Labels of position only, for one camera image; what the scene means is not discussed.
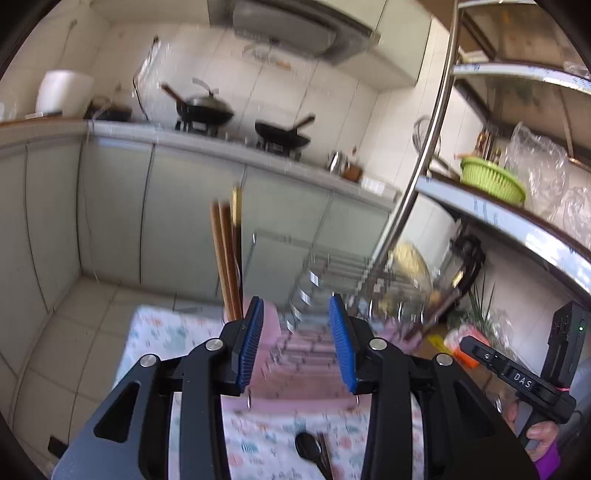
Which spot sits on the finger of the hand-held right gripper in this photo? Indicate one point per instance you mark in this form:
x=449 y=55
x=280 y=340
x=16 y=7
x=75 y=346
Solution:
x=480 y=353

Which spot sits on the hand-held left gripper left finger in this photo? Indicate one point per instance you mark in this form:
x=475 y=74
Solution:
x=251 y=342

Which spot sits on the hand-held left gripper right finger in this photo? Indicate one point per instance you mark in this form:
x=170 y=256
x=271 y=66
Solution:
x=341 y=342

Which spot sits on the light wooden chopstick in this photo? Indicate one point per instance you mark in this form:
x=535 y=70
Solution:
x=218 y=249
x=228 y=261

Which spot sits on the plain dark chopstick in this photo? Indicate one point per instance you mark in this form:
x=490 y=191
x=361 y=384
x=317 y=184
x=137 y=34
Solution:
x=324 y=450

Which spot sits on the person's right forearm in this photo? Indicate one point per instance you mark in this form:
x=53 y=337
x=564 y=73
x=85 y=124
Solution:
x=548 y=466

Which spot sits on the person's right hand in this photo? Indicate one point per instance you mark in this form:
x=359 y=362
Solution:
x=542 y=434

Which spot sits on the orange packet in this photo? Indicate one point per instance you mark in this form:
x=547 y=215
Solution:
x=459 y=342

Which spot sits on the green leafy plant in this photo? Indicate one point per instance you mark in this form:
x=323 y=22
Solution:
x=480 y=309

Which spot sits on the pink plastic drip tray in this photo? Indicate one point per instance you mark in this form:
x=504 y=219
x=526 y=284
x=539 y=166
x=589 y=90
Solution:
x=300 y=392

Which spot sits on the floral bear print tablecloth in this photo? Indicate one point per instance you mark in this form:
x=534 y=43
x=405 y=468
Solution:
x=175 y=332

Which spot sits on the black appliance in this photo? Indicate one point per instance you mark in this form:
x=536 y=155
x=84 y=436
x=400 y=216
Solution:
x=468 y=263

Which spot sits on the black spoon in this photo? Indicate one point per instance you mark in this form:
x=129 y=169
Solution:
x=308 y=447

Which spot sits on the steel shelf rack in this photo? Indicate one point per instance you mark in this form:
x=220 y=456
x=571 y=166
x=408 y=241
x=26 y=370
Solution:
x=498 y=217

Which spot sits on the clear plastic bag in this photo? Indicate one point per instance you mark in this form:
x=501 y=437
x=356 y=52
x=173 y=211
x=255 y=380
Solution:
x=575 y=212
x=538 y=161

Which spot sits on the brown jar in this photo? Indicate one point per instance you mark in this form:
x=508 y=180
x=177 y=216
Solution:
x=354 y=171

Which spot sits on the green plastic basket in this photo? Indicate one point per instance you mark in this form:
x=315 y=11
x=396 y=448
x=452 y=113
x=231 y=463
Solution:
x=491 y=180

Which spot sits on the small metal pot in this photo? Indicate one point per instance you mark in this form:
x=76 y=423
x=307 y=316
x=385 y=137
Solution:
x=336 y=161

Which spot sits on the pale green kitchen cabinets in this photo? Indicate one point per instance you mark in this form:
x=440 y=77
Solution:
x=115 y=217

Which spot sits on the gas stove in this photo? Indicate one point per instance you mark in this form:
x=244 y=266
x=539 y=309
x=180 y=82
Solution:
x=240 y=136

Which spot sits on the grey kitchen counter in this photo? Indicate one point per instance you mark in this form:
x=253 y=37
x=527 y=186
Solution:
x=194 y=143

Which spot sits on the black open wok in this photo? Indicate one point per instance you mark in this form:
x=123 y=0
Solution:
x=281 y=134

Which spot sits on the black wok with lid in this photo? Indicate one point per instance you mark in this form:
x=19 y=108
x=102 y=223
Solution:
x=205 y=110

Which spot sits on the dark cooking pot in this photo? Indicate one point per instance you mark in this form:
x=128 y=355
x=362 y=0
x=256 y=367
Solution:
x=111 y=110

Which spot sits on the white rice cooker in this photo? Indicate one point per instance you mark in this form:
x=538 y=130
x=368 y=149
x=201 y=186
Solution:
x=62 y=92

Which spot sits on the grey range hood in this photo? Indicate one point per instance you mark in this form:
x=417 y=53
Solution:
x=286 y=27

